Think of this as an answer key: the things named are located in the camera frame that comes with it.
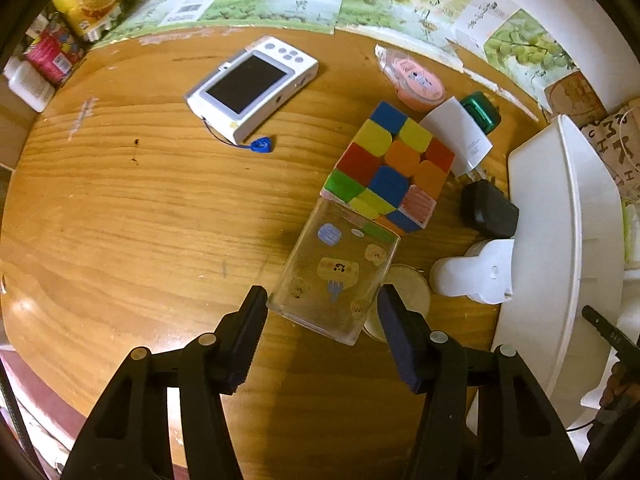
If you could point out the multicoloured puzzle cube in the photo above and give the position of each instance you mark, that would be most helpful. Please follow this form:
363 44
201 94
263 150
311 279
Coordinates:
390 170

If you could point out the white charger plug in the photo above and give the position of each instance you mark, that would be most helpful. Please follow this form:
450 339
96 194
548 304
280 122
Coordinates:
455 132

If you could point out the green charger plug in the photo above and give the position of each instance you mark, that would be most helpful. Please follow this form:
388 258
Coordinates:
482 110

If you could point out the yellow juice carton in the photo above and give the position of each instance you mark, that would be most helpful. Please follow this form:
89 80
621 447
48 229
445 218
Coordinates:
90 0

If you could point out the white plastic bottle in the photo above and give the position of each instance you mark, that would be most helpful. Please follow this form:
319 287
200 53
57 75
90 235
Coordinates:
30 85

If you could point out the clear plastic box with stickers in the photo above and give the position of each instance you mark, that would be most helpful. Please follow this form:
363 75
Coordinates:
330 270

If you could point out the pink correction tape dispenser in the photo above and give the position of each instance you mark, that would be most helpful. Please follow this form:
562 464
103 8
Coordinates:
415 80

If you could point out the white digital camera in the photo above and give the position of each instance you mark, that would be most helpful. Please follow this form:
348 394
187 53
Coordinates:
250 85

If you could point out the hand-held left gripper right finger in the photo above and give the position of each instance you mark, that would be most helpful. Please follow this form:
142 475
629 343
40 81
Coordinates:
397 340

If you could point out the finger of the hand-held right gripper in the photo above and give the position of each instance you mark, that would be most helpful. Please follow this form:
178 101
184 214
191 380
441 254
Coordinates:
607 327

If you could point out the round beige lid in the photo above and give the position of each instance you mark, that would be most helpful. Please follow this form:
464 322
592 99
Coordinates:
410 290

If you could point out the person's right hand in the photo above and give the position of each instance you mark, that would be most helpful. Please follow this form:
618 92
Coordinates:
612 385

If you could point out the black power adapter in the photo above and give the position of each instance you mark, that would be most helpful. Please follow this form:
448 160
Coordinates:
487 210

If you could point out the brown printed cardboard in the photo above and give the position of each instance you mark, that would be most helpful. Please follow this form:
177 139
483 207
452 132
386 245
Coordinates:
575 95

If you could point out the red snack packet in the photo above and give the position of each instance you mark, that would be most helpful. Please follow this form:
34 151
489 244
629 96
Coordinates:
52 55

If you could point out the patterned fabric storage box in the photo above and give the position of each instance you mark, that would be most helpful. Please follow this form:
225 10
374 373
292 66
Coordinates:
617 155

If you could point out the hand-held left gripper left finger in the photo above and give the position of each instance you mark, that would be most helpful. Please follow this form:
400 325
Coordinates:
245 340

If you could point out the white plastic bin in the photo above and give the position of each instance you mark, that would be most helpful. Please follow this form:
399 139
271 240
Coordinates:
550 220

